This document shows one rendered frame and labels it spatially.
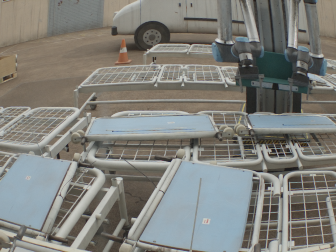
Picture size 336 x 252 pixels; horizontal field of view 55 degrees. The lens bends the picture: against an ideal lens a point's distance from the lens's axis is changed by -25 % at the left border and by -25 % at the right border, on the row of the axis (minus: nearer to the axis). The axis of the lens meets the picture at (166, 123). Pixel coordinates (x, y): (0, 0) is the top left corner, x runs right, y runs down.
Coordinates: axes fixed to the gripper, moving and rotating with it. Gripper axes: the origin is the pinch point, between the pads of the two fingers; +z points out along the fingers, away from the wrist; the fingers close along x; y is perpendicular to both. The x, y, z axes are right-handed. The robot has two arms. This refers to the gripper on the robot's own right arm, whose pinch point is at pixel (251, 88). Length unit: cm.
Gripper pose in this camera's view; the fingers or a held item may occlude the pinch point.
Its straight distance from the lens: 241.6
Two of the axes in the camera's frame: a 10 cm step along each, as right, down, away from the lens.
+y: 1.5, 0.9, 9.8
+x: -9.9, 1.0, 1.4
